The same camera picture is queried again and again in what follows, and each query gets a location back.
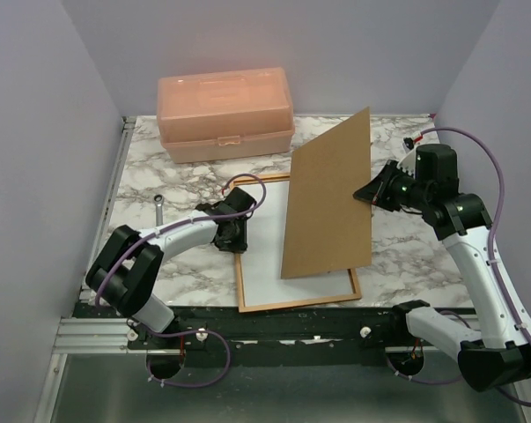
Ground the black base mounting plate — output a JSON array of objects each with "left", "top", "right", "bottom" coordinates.
[{"left": 70, "top": 303, "right": 442, "bottom": 367}]

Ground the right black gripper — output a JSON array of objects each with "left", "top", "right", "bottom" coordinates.
[{"left": 354, "top": 159, "right": 431, "bottom": 211}]

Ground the silver combination wrench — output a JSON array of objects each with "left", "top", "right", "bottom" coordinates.
[{"left": 153, "top": 194, "right": 165, "bottom": 226}]

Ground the orange wooden picture frame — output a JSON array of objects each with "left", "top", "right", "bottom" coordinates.
[{"left": 223, "top": 173, "right": 363, "bottom": 315}]

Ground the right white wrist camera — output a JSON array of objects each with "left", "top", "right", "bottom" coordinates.
[{"left": 397, "top": 135, "right": 423, "bottom": 176}]

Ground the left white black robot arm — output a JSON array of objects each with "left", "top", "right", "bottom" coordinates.
[{"left": 85, "top": 188, "right": 263, "bottom": 348}]

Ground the landscape photo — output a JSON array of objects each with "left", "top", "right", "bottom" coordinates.
[{"left": 236, "top": 178, "right": 357, "bottom": 308}]

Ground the brown fibreboard backing board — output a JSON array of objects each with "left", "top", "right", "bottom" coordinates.
[{"left": 281, "top": 108, "right": 372, "bottom": 278}]

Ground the translucent orange plastic toolbox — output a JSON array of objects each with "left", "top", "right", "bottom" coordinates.
[{"left": 157, "top": 68, "right": 295, "bottom": 164}]

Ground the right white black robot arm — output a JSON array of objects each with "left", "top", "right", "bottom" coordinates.
[{"left": 353, "top": 144, "right": 531, "bottom": 392}]

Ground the aluminium extrusion rail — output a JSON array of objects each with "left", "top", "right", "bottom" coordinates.
[{"left": 53, "top": 312, "right": 520, "bottom": 353}]

